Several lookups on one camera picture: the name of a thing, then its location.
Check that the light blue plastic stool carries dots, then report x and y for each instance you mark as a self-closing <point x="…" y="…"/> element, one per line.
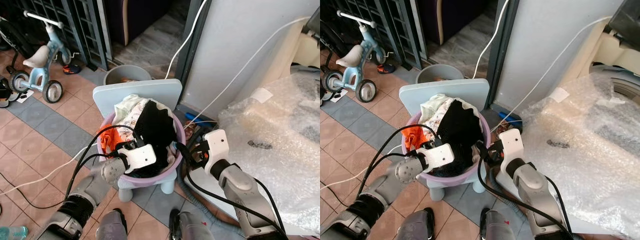
<point x="135" y="92"/>
<point x="440" y="92"/>

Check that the light blue child tricycle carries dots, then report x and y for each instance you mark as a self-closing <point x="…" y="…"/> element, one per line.
<point x="362" y="55"/>
<point x="52" y="51"/>

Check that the grey left robot leg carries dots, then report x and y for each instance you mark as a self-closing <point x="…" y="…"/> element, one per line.
<point x="415" y="226"/>
<point x="111" y="226"/>

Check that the black orange sandal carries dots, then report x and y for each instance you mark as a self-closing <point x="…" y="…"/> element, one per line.
<point x="386" y="69"/>
<point x="72" y="69"/>

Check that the beige white washing machine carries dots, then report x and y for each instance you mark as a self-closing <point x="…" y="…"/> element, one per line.
<point x="615" y="52"/>
<point x="305" y="50"/>

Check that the purple plastic basin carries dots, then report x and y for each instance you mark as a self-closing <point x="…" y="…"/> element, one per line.
<point x="450" y="176"/>
<point x="145" y="179"/>

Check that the dark purple chair beige frame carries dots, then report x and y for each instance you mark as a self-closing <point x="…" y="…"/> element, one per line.
<point x="460" y="20"/>
<point x="145" y="20"/>

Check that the grey robot leg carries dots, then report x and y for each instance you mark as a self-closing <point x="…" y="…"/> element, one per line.
<point x="500" y="227"/>
<point x="111" y="226"/>
<point x="415" y="226"/>
<point x="192" y="227"/>

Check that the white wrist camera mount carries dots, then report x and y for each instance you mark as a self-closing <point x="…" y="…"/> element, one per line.
<point x="511" y="143"/>
<point x="217" y="144"/>
<point x="140" y="157"/>
<point x="440" y="157"/>

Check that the grey right robot leg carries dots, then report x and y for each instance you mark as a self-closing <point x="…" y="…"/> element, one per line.
<point x="500" y="227"/>
<point x="192" y="227"/>

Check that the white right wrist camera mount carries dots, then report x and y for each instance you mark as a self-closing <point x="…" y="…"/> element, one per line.
<point x="217" y="144"/>
<point x="511" y="143"/>

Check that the grey plastic bucket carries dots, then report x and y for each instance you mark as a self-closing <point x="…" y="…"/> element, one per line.
<point x="120" y="76"/>
<point x="430" y="75"/>

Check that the dark washing machine lid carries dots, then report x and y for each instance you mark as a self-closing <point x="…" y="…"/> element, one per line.
<point x="314" y="21"/>
<point x="625" y="17"/>

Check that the black wheeled toy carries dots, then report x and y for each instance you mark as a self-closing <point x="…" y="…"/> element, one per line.
<point x="330" y="94"/>
<point x="6" y="92"/>

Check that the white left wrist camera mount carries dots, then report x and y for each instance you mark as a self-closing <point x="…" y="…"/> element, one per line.
<point x="440" y="157"/>
<point x="140" y="157"/>

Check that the clear plastic bottle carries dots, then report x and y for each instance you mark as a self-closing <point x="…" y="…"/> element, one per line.
<point x="12" y="233"/>

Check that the dark metal gate grille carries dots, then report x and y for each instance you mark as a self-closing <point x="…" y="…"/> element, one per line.
<point x="400" y="30"/>
<point x="82" y="30"/>

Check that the clear bubble wrap sheet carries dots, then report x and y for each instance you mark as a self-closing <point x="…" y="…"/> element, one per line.
<point x="275" y="150"/>
<point x="575" y="150"/>

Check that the white tape patch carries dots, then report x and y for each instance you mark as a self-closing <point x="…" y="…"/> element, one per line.
<point x="261" y="95"/>
<point x="560" y="95"/>

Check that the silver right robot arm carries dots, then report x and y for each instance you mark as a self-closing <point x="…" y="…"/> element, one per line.
<point x="240" y="192"/>
<point x="532" y="192"/>

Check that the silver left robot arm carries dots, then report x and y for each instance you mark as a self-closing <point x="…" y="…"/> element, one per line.
<point x="112" y="171"/>
<point x="407" y="172"/>

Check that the white patterned cloth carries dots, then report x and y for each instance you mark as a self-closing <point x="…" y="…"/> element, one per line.
<point x="127" y="112"/>
<point x="432" y="112"/>

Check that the black garment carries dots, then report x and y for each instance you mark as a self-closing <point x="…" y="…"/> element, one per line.
<point x="460" y="125"/>
<point x="156" y="125"/>

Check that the orange cloth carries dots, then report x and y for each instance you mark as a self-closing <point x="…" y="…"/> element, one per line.
<point x="412" y="137"/>
<point x="106" y="138"/>

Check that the dark grey door post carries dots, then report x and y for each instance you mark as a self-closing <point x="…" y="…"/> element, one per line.
<point x="496" y="75"/>
<point x="184" y="80"/>

